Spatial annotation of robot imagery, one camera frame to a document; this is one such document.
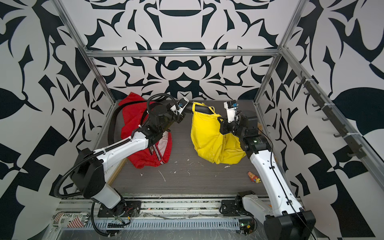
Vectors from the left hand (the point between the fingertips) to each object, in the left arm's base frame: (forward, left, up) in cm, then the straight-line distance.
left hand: (179, 98), depth 77 cm
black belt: (-3, +45, -25) cm, 51 cm away
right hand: (-10, -20, -2) cm, 22 cm away
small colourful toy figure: (-32, -38, -30) cm, 58 cm away
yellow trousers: (-18, -14, -12) cm, 26 cm away
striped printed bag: (-47, +51, -30) cm, 75 cm away
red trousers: (+23, +37, -31) cm, 54 cm away
